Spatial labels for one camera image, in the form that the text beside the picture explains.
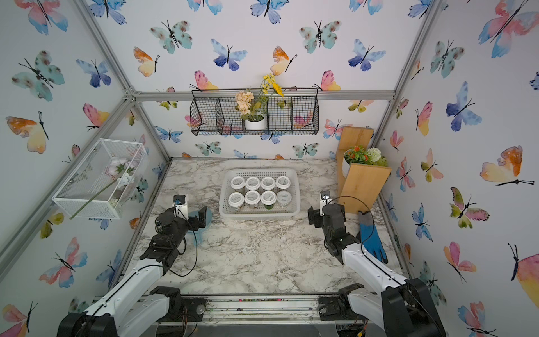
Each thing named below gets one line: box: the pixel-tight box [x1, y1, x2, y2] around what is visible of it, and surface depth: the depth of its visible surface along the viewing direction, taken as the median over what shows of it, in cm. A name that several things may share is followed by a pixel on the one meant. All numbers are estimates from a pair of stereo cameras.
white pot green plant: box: [341, 145, 389, 180], surface depth 93 cm
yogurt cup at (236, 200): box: [228, 191, 245, 210], surface depth 96 cm
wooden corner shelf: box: [336, 126, 393, 214], surface depth 88 cm
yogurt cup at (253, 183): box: [245, 176, 262, 191], surface depth 102 cm
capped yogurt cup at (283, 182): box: [275, 175, 292, 190], surface depth 103 cm
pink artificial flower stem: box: [68, 157, 139, 220], surface depth 75 cm
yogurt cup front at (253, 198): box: [244, 190, 262, 209], surface depth 97 cm
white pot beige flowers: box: [235, 73, 285, 131], surface depth 87 cm
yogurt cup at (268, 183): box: [260, 176, 276, 191], surface depth 101 cm
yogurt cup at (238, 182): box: [230, 176, 246, 190], surface depth 103 cm
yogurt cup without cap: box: [276, 190, 292, 208], surface depth 98 cm
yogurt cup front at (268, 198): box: [260, 190, 278, 210], surface depth 97 cm
